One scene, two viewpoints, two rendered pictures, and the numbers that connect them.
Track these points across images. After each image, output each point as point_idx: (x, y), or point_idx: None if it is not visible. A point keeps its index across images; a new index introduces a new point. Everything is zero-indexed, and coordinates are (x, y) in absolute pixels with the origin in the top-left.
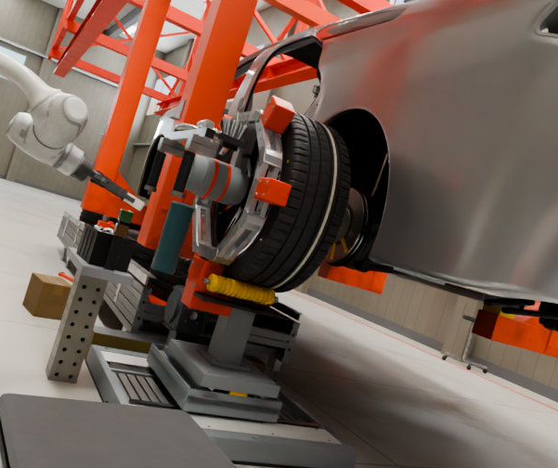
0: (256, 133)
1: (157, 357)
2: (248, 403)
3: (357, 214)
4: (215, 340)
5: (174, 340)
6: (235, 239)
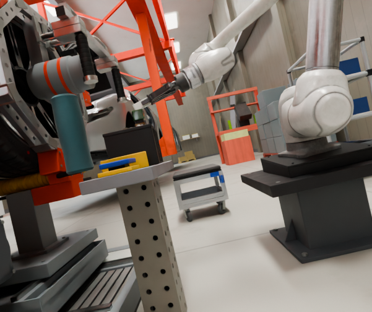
0: (61, 48)
1: (63, 285)
2: None
3: None
4: (47, 229)
5: (47, 260)
6: None
